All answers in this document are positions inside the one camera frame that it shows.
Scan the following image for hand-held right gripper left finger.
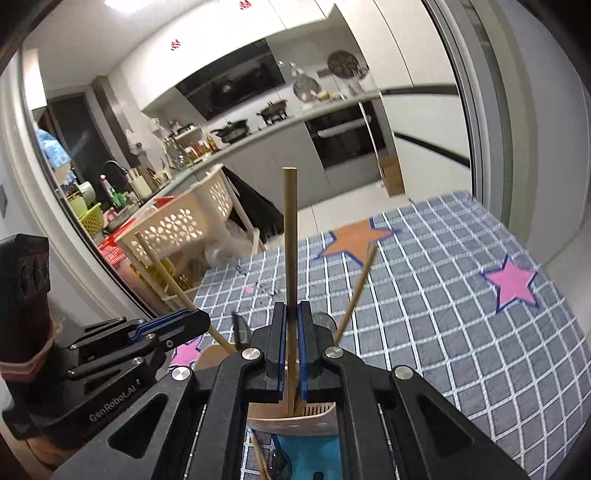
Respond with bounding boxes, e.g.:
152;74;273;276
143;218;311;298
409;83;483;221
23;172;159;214
51;302;288;480

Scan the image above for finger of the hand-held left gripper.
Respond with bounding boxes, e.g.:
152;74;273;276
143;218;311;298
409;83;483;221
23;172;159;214
67;314;211;381
69;311;197;352

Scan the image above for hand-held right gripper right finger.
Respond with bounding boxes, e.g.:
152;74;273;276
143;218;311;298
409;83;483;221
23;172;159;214
298;301;529;480

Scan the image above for wooden chopstick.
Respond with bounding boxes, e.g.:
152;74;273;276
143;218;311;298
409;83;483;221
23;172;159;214
333;244;378;344
249;431;273;480
283;167;301;414
134;229;236;357

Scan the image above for beige plastic utensil holder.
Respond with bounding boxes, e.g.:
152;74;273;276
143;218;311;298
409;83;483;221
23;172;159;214
193;344;340;437

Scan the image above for grey translucent spoon dark handle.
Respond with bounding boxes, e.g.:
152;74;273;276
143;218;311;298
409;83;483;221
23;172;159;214
270;450;294;480

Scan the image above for clear plastic bag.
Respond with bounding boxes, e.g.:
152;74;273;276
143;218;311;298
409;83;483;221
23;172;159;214
203;231;254;268

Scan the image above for grey checked star tablecloth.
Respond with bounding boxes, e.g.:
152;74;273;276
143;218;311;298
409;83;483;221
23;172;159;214
168;191;591;480

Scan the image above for beige flower-cutout storage trolley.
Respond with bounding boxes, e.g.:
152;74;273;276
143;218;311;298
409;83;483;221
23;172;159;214
115;164;269;315

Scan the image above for green plastic basket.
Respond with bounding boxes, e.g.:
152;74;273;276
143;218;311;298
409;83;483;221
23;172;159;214
78;203;105;232

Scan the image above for black hanging cloth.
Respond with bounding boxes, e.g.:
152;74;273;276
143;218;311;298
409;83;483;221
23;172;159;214
226;168;284;241

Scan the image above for black kitchen faucet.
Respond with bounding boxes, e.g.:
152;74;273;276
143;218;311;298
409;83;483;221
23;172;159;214
100;161;132;192

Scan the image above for kitchen rack with bottles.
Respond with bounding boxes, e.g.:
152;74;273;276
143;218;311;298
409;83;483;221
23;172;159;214
164;122;218;167

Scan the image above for blue cloth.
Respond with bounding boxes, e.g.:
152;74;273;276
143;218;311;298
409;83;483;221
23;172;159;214
37;128;72;169

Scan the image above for grey kitchen base cabinet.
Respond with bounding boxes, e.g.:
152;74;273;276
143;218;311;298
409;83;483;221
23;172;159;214
139;99;398;222

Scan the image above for black wok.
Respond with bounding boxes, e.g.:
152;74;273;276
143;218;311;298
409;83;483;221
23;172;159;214
210;119;250;141

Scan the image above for dark cooking pot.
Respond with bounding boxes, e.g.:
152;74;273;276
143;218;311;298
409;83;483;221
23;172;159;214
256;100;289;125

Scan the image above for black range hood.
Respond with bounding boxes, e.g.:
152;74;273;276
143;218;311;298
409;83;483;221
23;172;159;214
175;39;287;123

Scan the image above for black built-in oven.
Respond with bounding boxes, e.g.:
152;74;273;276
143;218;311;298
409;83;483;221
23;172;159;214
305;104;386;171

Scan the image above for round patterned plate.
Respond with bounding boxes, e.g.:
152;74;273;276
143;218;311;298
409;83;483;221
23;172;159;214
293;74;320;100

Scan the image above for white refrigerator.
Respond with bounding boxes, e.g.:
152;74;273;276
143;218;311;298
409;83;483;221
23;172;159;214
335;0;474;204

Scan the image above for white wall cabinets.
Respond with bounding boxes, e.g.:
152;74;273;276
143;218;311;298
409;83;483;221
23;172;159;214
106;0;342;109

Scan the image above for round dark wall tray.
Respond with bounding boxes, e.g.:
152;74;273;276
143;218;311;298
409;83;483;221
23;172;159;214
327;49;358;77

